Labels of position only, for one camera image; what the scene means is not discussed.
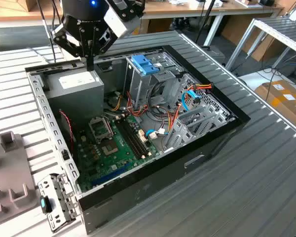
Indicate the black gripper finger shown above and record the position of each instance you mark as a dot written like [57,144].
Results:
[83,44]
[93,44]

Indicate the metal disk bay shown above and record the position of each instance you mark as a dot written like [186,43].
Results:
[220,116]

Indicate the blue plastic drive latch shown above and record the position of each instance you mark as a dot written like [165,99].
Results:
[140,63]

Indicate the grey power supply unit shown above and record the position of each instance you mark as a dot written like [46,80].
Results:
[74,98]

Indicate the metal drive cage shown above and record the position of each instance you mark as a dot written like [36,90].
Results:
[143,84]

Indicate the plain brown cardboard box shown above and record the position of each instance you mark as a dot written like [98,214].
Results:
[158,26]

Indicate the black RAM slot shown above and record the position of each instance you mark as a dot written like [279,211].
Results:
[134,137]
[127,139]

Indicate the CPU socket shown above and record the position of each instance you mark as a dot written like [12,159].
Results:
[109,148]

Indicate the black tripod pole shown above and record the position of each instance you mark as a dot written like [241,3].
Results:
[206,19]

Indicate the green motherboard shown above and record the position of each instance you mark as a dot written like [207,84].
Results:
[106,168]

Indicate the blue expansion slot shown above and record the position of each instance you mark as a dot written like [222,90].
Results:
[111,174]

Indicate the large brown cardboard sheet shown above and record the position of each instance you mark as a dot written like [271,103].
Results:
[234,29]

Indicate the grey parts rack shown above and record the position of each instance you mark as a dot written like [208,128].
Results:
[10,168]

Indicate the black open PC case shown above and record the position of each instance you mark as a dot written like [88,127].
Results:
[162,187]

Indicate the cardboard box white labels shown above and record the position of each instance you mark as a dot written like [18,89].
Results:
[281,103]

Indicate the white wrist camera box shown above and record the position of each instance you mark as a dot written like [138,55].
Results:
[114,22]

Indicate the metal rear slot bracket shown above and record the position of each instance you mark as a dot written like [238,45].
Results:
[66,197]

